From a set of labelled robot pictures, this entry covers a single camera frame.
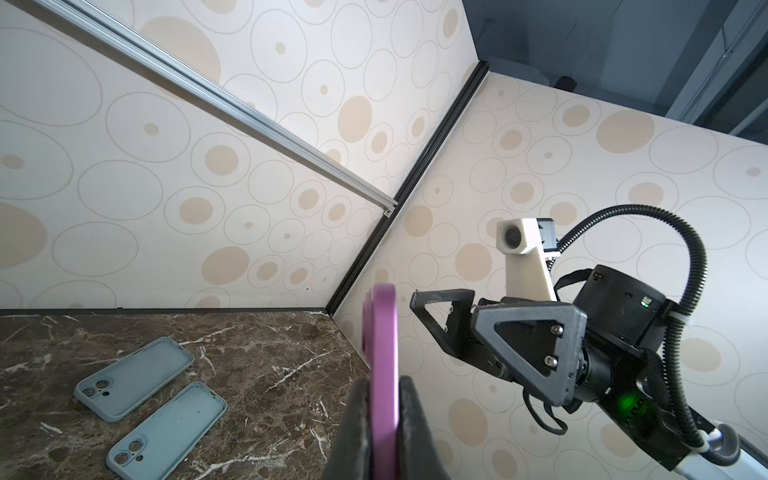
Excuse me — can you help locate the far light blue phone case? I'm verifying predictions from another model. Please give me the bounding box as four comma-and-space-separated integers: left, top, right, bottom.
73, 337, 194, 423

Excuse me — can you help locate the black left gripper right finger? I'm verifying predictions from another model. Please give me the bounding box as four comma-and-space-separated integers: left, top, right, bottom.
397, 376, 450, 480

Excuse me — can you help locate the left aluminium rail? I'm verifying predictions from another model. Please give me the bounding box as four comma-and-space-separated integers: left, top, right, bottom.
37, 0, 397, 216

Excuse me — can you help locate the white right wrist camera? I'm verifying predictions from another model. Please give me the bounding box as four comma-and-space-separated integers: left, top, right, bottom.
496, 218, 560, 301

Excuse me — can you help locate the pink phone black screen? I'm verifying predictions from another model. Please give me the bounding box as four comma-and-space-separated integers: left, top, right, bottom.
362, 283, 399, 479

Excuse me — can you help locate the near light blue phone case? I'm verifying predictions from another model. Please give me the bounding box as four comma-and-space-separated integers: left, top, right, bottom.
106, 382, 228, 480

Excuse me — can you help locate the light blue phone case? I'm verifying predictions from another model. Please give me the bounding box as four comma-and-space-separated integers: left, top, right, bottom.
106, 382, 228, 480
73, 337, 194, 423

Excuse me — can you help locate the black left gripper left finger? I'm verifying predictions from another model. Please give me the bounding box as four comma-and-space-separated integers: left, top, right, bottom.
320, 378, 372, 480

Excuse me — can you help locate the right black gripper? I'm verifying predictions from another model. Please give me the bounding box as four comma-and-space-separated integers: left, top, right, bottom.
410, 265, 675, 420

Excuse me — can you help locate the black corner frame post right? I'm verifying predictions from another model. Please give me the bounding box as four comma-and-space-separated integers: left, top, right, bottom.
325, 60, 490, 316

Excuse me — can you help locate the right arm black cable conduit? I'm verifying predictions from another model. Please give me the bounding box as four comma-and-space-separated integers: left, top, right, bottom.
554, 203, 742, 469

